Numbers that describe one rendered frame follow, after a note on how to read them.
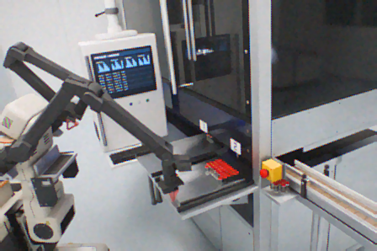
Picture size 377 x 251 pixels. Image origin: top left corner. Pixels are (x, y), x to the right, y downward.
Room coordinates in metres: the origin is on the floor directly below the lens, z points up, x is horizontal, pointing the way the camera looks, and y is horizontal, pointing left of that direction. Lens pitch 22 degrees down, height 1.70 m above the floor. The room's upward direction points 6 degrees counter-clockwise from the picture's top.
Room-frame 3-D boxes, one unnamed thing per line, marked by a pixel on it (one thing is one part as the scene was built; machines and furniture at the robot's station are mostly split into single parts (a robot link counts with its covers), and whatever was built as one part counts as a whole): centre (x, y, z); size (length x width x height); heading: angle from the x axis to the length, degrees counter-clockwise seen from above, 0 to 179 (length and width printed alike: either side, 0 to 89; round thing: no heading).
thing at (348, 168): (2.33, -0.34, 0.44); 2.06 x 1.00 x 0.88; 24
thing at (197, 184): (1.28, -0.03, 0.90); 0.34 x 0.26 x 0.04; 113
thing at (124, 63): (2.08, 0.42, 1.19); 0.50 x 0.19 x 0.78; 114
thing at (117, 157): (1.85, 0.35, 0.82); 0.40 x 0.14 x 0.02; 113
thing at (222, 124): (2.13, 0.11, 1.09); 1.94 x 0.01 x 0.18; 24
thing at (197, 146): (1.64, 0.00, 0.90); 0.34 x 0.26 x 0.04; 114
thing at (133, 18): (2.81, 0.40, 1.50); 0.48 x 0.01 x 0.59; 24
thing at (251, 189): (1.46, 0.00, 0.87); 0.70 x 0.48 x 0.02; 24
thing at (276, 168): (1.15, -0.35, 0.99); 0.08 x 0.07 x 0.07; 114
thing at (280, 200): (1.15, -0.39, 0.87); 0.14 x 0.13 x 0.02; 114
